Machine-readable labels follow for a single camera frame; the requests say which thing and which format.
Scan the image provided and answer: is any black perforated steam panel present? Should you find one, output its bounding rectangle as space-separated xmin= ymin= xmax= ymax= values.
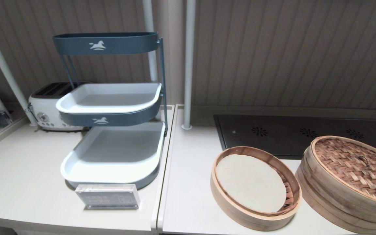
xmin=213 ymin=114 xmax=376 ymax=160

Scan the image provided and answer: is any white support pole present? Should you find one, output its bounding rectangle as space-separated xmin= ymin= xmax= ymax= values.
xmin=181 ymin=0 xmax=196 ymax=130
xmin=0 ymin=7 xmax=38 ymax=126

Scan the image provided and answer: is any white round steamer liner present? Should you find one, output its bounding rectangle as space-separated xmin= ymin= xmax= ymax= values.
xmin=215 ymin=154 xmax=287 ymax=213

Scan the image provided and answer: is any clear acrylic warning sign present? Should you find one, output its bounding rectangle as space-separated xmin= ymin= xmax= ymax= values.
xmin=75 ymin=184 xmax=140 ymax=210

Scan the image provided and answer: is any white retro toaster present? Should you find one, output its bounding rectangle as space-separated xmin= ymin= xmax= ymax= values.
xmin=28 ymin=82 xmax=90 ymax=132

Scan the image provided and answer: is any teal white rack tray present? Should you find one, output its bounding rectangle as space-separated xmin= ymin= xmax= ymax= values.
xmin=53 ymin=32 xmax=159 ymax=55
xmin=56 ymin=82 xmax=162 ymax=127
xmin=60 ymin=122 xmax=166 ymax=190

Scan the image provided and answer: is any teal metal rack frame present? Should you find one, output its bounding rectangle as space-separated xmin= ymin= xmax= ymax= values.
xmin=60 ymin=38 xmax=169 ymax=137

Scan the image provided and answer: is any bamboo steamer basket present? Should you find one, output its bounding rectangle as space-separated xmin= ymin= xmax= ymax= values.
xmin=210 ymin=146 xmax=303 ymax=231
xmin=295 ymin=166 xmax=376 ymax=235

